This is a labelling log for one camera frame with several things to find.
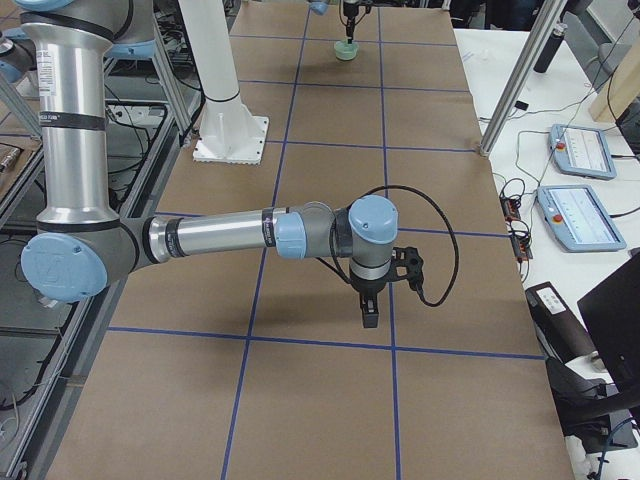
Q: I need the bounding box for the teach pendant tablet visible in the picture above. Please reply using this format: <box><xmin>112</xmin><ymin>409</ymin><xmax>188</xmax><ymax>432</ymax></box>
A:
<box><xmin>549</xmin><ymin>124</ymin><xmax>617</xmax><ymax>180</ymax></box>
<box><xmin>537</xmin><ymin>185</ymin><xmax>627</xmax><ymax>253</ymax></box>

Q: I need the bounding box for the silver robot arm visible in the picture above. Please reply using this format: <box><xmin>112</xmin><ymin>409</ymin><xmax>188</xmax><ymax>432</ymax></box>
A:
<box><xmin>21</xmin><ymin>1</ymin><xmax>399</xmax><ymax>328</ymax></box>
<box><xmin>308</xmin><ymin>0</ymin><xmax>373</xmax><ymax>44</ymax></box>

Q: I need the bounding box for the far teach pendant tablet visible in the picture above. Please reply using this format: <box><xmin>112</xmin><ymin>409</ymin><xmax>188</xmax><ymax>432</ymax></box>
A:
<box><xmin>549</xmin><ymin>124</ymin><xmax>617</xmax><ymax>180</ymax></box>

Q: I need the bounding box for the light green bowl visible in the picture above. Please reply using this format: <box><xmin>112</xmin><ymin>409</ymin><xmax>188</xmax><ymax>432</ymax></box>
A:
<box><xmin>334</xmin><ymin>40</ymin><xmax>359</xmax><ymax>61</ymax></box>

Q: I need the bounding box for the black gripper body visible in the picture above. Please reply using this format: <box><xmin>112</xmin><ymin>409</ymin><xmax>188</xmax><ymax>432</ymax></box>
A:
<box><xmin>342</xmin><ymin>0</ymin><xmax>371</xmax><ymax>15</ymax></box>
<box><xmin>350</xmin><ymin>272</ymin><xmax>387</xmax><ymax>306</ymax></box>

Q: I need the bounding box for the orange black electronics board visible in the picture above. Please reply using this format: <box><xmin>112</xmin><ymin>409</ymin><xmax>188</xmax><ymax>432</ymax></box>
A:
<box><xmin>500</xmin><ymin>197</ymin><xmax>521</xmax><ymax>221</ymax></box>

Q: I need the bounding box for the near teach pendant tablet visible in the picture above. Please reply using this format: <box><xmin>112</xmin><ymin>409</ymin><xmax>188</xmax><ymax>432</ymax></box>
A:
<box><xmin>537</xmin><ymin>185</ymin><xmax>627</xmax><ymax>253</ymax></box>

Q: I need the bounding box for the black label printer box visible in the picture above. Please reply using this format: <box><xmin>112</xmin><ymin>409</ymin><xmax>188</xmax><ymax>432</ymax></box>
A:
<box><xmin>525</xmin><ymin>282</ymin><xmax>596</xmax><ymax>363</ymax></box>

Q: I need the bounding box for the aluminium frame post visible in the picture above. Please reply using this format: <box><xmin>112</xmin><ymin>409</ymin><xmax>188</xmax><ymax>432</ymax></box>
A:
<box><xmin>478</xmin><ymin>0</ymin><xmax>567</xmax><ymax>157</ymax></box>

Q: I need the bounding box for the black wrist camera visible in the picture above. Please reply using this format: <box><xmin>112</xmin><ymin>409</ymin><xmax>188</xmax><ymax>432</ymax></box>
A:
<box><xmin>389</xmin><ymin>247</ymin><xmax>424</xmax><ymax>291</ymax></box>

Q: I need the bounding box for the black camera cable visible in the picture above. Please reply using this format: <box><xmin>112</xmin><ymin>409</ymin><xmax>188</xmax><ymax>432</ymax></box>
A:
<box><xmin>319</xmin><ymin>185</ymin><xmax>468</xmax><ymax>307</ymax></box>

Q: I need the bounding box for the black water bottle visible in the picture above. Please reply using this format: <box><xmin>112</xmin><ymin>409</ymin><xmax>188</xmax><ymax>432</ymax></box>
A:
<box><xmin>533</xmin><ymin>21</ymin><xmax>567</xmax><ymax>74</ymax></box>

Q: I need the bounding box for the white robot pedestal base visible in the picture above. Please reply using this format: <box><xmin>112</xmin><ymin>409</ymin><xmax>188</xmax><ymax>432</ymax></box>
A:
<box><xmin>179</xmin><ymin>0</ymin><xmax>269</xmax><ymax>165</ymax></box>

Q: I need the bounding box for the black computer monitor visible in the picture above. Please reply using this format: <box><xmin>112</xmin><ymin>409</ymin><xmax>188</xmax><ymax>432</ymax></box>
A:
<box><xmin>578</xmin><ymin>255</ymin><xmax>640</xmax><ymax>391</ymax></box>

